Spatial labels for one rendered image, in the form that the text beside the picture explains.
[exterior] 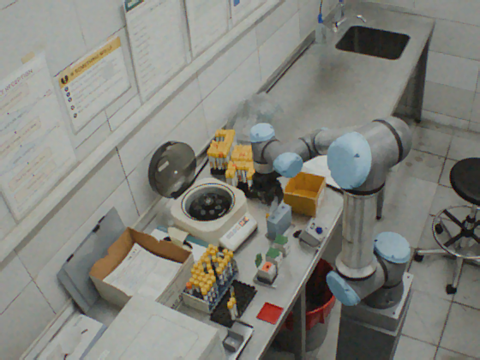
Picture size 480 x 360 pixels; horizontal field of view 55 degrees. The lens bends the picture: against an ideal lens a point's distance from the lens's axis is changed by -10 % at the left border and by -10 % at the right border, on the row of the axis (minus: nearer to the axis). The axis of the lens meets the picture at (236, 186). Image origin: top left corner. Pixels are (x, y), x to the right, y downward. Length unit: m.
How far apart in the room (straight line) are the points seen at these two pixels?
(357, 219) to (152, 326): 0.59
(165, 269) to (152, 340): 0.50
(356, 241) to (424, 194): 2.12
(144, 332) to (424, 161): 2.68
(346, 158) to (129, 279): 0.96
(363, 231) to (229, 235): 0.70
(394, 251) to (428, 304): 1.38
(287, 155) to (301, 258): 0.49
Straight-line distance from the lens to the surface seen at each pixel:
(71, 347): 1.68
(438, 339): 2.69
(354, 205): 1.20
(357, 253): 1.30
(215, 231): 1.78
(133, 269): 1.80
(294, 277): 1.75
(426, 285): 2.87
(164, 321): 1.35
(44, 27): 1.45
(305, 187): 2.02
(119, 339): 1.35
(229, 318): 1.65
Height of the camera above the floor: 2.28
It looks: 42 degrees down
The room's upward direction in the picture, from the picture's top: 9 degrees counter-clockwise
